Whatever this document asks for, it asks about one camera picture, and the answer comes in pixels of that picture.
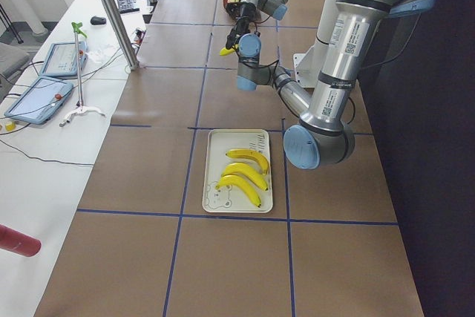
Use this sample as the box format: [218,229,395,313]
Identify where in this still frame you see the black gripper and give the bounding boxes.
[226,3,256,50]

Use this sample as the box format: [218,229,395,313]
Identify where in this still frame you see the yellow banana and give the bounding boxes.
[219,48,235,56]
[215,174,262,207]
[221,163,269,191]
[226,148,270,174]

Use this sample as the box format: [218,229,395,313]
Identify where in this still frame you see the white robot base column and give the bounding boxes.
[293,0,338,88]

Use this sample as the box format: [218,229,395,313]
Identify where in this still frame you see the brown wicker basket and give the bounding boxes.
[223,0,243,20]

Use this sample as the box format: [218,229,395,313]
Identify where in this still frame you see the white bear tray plate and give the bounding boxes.
[202,129,273,213]

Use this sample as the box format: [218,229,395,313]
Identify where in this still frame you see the black computer mouse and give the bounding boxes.
[90,16,107,26]

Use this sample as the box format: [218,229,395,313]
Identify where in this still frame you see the metal reacher grabber tool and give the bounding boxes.
[59,22,105,127]

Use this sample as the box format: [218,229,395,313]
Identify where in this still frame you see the blue teach pendant tablet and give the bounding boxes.
[39,42,77,79]

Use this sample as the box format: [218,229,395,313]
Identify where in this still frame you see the red cylinder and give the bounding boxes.
[0,225,42,257]

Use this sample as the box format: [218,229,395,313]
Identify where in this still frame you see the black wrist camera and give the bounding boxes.
[225,2,240,18]

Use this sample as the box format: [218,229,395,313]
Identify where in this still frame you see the aluminium frame post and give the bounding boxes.
[101,0,139,71]

